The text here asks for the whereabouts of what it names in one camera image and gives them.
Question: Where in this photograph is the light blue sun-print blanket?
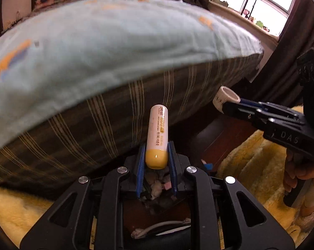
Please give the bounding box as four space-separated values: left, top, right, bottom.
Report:
0 0 263 149

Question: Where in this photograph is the white tape roll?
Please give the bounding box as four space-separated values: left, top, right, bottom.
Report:
212 86 240 114

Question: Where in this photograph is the white tube with yellow cap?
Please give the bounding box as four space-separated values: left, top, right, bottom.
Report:
145 104 168 170

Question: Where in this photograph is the dark brown curtain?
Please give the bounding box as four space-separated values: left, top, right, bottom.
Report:
249 0 314 107

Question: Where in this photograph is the yellow fluffy rug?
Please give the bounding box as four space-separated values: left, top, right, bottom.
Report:
0 130 314 246

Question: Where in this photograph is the right hand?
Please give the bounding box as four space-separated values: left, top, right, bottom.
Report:
282 148 314 196

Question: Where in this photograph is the black trash bag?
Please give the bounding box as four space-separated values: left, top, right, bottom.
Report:
120 114 257 250

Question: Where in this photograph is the white cable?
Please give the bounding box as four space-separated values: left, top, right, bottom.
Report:
130 217 192 239

